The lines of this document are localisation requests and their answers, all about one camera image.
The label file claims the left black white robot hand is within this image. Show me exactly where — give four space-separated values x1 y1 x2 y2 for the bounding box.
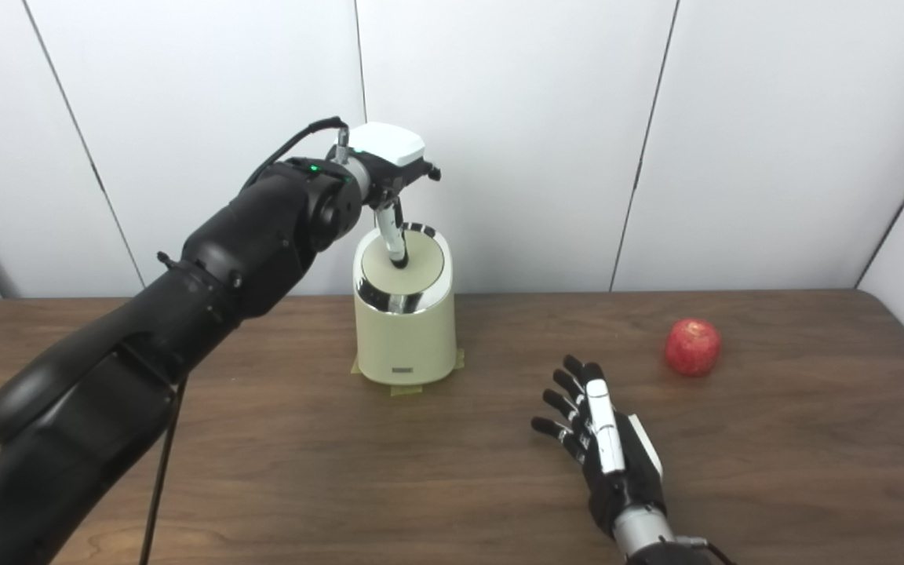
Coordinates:
326 122 443 270

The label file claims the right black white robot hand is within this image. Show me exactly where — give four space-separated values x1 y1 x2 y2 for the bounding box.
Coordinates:
531 355 676 542

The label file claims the cream round bin lid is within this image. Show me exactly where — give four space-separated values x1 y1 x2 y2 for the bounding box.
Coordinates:
361 232 445 293

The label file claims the red apple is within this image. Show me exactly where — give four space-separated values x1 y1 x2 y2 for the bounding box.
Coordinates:
664 318 722 377

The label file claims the cream-colored bin body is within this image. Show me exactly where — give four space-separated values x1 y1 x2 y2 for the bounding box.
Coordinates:
352 223 457 386

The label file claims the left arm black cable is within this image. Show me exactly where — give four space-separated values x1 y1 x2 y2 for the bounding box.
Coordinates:
138 116 349 565

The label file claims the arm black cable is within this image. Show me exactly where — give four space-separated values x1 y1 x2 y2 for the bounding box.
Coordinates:
138 116 349 565
676 536 737 565

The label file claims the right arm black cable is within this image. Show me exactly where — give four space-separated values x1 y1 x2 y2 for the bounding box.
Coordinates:
676 536 737 565

